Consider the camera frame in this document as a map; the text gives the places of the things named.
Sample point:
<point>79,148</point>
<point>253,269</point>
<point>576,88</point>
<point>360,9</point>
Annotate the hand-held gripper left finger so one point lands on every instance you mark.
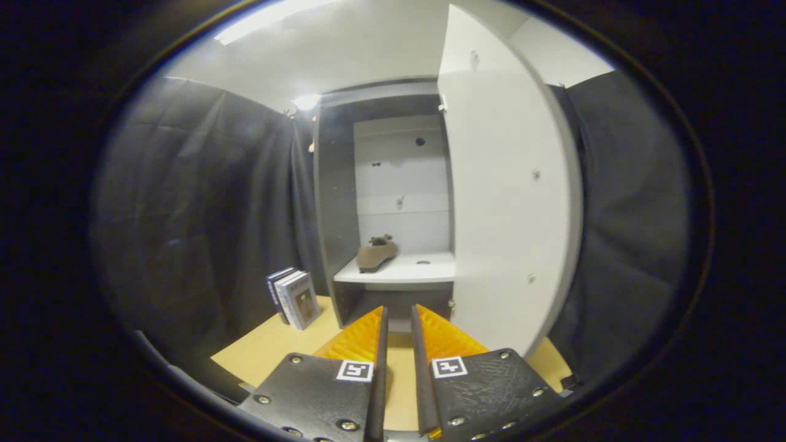
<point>380,380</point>

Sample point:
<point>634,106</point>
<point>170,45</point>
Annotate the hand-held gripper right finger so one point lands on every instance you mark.
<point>420,380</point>

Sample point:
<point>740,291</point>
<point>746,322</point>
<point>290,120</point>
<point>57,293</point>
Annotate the brown fuzzy shoe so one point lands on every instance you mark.
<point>374,256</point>

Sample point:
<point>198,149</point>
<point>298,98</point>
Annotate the grey shoe cabinet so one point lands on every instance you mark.
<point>334,215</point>

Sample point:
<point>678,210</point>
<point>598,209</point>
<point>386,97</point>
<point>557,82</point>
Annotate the white shoe cabinet door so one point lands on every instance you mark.
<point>503,215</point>

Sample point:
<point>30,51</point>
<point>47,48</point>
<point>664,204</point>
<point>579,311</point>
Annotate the dark blue book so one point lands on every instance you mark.
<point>274,291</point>

